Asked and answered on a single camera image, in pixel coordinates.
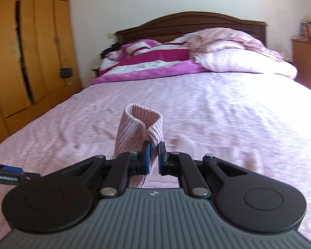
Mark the pink knit sweater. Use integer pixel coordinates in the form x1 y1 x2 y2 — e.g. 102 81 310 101
49 104 180 189

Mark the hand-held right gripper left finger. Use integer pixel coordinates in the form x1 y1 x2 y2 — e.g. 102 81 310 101
43 141 153 198

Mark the pink checked pillow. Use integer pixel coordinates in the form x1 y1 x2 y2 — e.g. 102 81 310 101
194 49 298 79

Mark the pink floral bed sheet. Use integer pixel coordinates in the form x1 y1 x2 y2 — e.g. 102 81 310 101
0 71 311 242

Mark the row of books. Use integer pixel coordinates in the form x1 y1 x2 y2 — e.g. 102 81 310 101
299 21 311 42

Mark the pink ruffled blanket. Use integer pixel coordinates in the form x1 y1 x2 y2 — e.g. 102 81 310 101
172 27 284 61

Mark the dark clothes pile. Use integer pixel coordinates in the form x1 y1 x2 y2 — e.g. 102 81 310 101
101 43 121 59

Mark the wooden dresser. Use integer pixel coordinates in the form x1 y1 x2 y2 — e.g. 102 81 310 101
292 38 311 96

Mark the wooden wardrobe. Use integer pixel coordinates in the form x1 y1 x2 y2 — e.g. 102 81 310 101
0 0 83 149

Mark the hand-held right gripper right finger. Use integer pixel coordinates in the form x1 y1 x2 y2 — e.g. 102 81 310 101
158 142 268 198

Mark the magenta striped quilt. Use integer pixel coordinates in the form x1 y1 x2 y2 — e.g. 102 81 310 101
90 39 208 86

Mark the dark wooden headboard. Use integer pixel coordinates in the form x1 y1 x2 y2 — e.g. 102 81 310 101
115 11 268 48

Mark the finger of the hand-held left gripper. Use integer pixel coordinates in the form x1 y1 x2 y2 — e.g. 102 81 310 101
0 162 40 180

